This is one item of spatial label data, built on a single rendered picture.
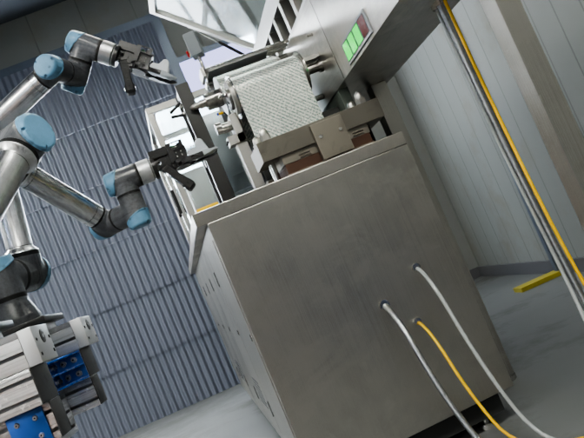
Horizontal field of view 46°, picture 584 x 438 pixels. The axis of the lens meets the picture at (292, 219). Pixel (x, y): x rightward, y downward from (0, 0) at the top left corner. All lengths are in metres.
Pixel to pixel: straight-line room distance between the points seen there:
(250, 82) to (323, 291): 0.75
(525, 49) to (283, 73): 0.90
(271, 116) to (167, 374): 3.40
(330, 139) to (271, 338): 0.60
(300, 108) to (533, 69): 0.87
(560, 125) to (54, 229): 4.39
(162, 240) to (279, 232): 3.46
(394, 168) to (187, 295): 3.48
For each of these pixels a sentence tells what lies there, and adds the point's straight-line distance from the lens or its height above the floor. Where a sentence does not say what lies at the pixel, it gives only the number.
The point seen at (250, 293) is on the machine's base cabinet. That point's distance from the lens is 1.90.
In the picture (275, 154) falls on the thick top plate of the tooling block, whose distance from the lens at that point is 2.02.
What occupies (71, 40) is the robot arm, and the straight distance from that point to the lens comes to 2.35.
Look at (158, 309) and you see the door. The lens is 5.34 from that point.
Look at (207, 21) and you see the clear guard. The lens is 3.27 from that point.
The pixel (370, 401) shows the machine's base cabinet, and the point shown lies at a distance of 1.98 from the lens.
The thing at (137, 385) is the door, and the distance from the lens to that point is 5.40.
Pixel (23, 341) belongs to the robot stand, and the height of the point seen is 0.74.
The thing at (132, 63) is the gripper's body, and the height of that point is 1.46.
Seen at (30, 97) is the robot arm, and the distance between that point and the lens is 2.27.
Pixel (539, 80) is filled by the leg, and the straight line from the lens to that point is 1.66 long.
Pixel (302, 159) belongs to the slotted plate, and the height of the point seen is 0.94.
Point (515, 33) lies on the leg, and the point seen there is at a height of 0.94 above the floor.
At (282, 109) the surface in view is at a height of 1.14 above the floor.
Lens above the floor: 0.66
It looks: 4 degrees up
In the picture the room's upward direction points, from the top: 23 degrees counter-clockwise
